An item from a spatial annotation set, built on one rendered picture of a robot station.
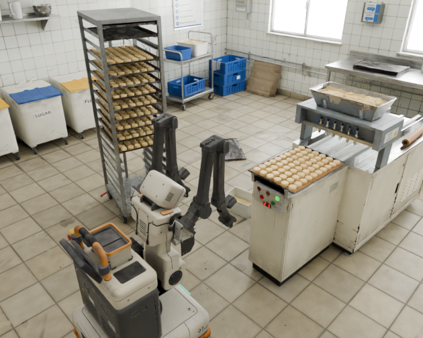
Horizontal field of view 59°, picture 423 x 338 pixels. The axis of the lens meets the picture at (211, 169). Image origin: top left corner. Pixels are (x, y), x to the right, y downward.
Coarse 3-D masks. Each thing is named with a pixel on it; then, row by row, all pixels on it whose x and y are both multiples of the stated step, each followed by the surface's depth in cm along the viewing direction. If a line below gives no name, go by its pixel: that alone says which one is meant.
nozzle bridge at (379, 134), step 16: (304, 112) 304; (320, 112) 286; (336, 112) 284; (304, 128) 316; (320, 128) 295; (336, 128) 290; (352, 128) 280; (368, 128) 261; (384, 128) 257; (400, 128) 274; (368, 144) 269; (384, 144) 264; (384, 160) 276
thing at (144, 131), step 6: (102, 120) 354; (108, 126) 341; (150, 126) 337; (120, 132) 330; (126, 132) 325; (132, 132) 325; (138, 132) 327; (144, 132) 325; (150, 132) 325; (120, 138) 315; (126, 138) 318
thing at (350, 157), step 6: (408, 120) 344; (414, 120) 347; (360, 150) 290; (366, 150) 298; (348, 156) 281; (354, 156) 287; (348, 162) 284; (318, 180) 261; (288, 192) 239; (288, 198) 242
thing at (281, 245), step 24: (312, 192) 260; (336, 192) 287; (264, 216) 269; (288, 216) 251; (312, 216) 274; (336, 216) 304; (264, 240) 278; (288, 240) 262; (312, 240) 290; (264, 264) 288; (288, 264) 276
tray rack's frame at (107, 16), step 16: (80, 16) 310; (96, 16) 280; (112, 16) 280; (128, 16) 280; (144, 16) 280; (80, 32) 318; (96, 112) 352; (96, 128) 359; (144, 176) 403; (112, 192) 376; (128, 192) 376; (128, 208) 352
